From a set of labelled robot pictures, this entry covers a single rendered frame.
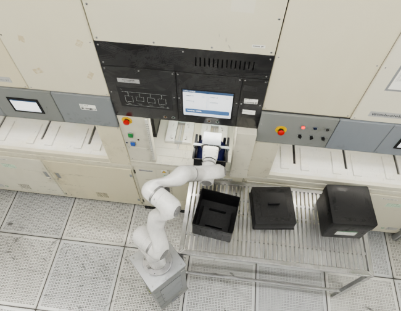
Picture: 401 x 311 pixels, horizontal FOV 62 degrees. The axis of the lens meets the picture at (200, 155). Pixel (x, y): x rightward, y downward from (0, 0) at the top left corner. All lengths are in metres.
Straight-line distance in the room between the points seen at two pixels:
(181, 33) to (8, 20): 0.83
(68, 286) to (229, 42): 2.45
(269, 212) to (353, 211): 0.53
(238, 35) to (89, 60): 0.78
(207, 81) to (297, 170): 1.12
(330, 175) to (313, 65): 1.13
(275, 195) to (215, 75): 1.07
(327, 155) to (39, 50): 2.08
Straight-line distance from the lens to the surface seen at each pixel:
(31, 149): 2.90
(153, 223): 1.76
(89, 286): 3.20
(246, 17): 1.54
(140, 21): 1.63
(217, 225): 2.40
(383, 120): 2.11
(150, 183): 1.66
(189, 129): 2.65
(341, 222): 2.33
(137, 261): 2.35
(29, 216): 3.63
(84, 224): 3.39
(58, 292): 3.27
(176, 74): 1.78
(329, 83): 1.84
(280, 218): 2.38
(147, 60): 1.76
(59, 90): 2.14
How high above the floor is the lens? 3.00
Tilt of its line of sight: 57 degrees down
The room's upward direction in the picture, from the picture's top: 1 degrees clockwise
